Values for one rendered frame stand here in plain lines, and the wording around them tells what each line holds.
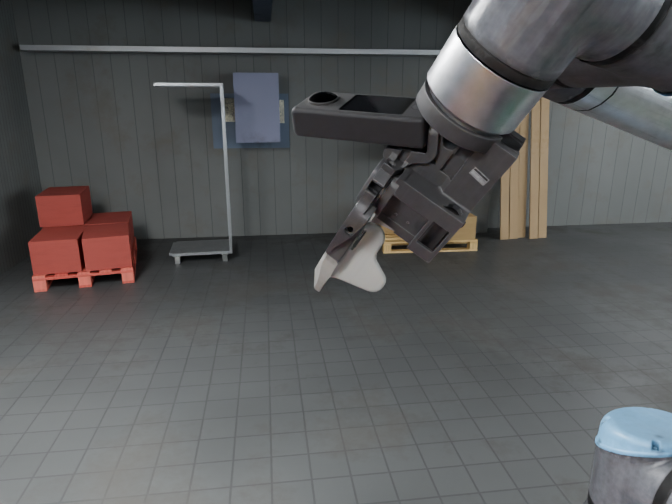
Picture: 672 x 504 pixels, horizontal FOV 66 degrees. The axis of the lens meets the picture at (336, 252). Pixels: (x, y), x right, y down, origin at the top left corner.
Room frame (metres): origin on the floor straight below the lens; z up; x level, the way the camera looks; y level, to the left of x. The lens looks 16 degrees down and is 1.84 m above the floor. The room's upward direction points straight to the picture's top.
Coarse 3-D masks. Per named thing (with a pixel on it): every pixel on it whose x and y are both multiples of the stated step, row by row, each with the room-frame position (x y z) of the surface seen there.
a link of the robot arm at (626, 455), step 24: (624, 408) 0.64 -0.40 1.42; (648, 408) 0.64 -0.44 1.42; (600, 432) 0.61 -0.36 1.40; (624, 432) 0.58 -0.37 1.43; (648, 432) 0.57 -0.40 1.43; (600, 456) 0.60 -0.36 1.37; (624, 456) 0.56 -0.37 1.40; (648, 456) 0.55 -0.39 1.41; (600, 480) 0.59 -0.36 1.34; (624, 480) 0.56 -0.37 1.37; (648, 480) 0.54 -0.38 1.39
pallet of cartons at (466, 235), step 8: (472, 216) 6.35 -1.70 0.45; (472, 224) 6.35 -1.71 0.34; (384, 232) 6.65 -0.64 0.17; (392, 232) 6.66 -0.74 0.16; (456, 232) 6.32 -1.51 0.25; (464, 232) 6.34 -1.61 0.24; (472, 232) 6.35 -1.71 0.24; (392, 240) 6.32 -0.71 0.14; (400, 240) 6.32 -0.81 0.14; (456, 240) 6.32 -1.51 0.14; (464, 240) 6.33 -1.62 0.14; (472, 240) 6.34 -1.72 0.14; (384, 248) 6.23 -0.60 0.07; (448, 248) 6.38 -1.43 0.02; (456, 248) 6.38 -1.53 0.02; (464, 248) 6.38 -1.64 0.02; (472, 248) 6.34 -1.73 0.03
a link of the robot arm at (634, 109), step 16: (544, 96) 0.51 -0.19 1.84; (560, 96) 0.50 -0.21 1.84; (576, 96) 0.50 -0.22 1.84; (592, 96) 0.49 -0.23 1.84; (608, 96) 0.50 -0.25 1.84; (624, 96) 0.50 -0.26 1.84; (640, 96) 0.50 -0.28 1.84; (656, 96) 0.51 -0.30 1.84; (592, 112) 0.52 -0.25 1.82; (608, 112) 0.51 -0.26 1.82; (624, 112) 0.51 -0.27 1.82; (640, 112) 0.51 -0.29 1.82; (656, 112) 0.51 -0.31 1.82; (624, 128) 0.54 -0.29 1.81; (640, 128) 0.53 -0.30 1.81; (656, 128) 0.53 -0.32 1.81
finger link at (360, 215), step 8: (376, 184) 0.42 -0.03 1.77; (368, 192) 0.41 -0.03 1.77; (376, 192) 0.41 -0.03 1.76; (360, 200) 0.41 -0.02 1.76; (368, 200) 0.41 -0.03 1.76; (360, 208) 0.41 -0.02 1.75; (368, 208) 0.41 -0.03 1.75; (376, 208) 0.41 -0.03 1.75; (352, 216) 0.41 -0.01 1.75; (360, 216) 0.41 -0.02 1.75; (368, 216) 0.41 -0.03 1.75; (344, 224) 0.41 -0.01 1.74; (352, 224) 0.41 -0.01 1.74; (360, 224) 0.41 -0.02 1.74; (344, 232) 0.41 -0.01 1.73; (352, 232) 0.41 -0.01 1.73; (336, 240) 0.42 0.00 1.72; (344, 240) 0.42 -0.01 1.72; (352, 240) 0.42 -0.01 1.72; (328, 248) 0.43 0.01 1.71; (336, 248) 0.43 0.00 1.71; (344, 248) 0.42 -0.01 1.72; (336, 256) 0.43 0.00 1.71
